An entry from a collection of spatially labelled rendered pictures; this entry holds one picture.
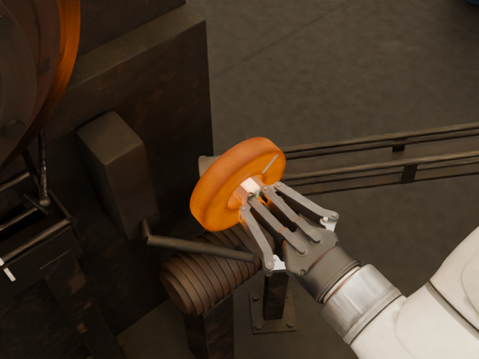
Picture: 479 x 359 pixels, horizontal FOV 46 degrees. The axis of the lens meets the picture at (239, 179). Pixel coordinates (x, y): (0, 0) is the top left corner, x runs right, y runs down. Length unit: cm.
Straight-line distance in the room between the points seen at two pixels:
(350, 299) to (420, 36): 186
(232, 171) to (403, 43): 173
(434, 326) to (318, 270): 14
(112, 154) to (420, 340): 52
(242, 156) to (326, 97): 138
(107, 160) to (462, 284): 53
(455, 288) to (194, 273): 55
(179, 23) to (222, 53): 127
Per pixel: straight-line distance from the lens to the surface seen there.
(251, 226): 73
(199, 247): 104
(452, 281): 66
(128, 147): 90
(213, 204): 75
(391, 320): 67
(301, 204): 76
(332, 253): 70
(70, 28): 71
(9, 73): 60
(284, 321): 159
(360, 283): 68
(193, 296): 106
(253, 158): 73
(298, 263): 72
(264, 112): 202
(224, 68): 219
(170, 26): 98
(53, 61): 70
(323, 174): 100
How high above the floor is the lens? 148
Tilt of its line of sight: 54 degrees down
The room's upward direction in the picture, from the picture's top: straight up
